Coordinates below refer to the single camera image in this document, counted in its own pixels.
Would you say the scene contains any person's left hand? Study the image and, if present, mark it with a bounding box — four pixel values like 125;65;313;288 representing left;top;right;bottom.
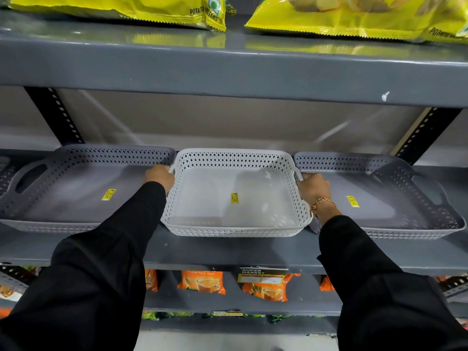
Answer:
143;164;176;196

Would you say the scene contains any person's right hand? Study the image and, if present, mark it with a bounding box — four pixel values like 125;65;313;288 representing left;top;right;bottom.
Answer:
296;172;333;208

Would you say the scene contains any white perforated plastic basket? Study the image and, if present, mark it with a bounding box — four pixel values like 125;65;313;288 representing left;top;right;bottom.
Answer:
161;148;312;238

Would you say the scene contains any person's left forearm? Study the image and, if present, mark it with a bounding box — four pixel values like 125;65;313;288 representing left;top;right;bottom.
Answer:
0;181;167;351

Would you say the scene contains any person's right forearm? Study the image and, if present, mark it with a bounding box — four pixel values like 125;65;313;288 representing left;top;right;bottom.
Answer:
316;204;468;351

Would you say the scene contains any grey perforated plastic basket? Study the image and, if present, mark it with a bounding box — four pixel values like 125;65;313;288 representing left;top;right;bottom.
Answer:
0;156;18;196
0;144;177;234
294;152;467;240

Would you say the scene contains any yellow shelf price tag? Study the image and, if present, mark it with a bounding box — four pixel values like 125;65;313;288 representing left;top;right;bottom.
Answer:
237;267;289;285

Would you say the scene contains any black perforated shelf upright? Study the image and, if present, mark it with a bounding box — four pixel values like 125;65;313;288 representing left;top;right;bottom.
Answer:
391;107;462;166
24;87;86;146

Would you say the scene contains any grey metal shelf rack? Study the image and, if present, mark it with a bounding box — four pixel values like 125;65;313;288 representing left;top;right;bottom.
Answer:
0;10;468;335

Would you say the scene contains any colourful thread bracelet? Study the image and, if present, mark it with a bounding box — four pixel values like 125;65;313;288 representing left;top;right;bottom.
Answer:
310;197;337;218

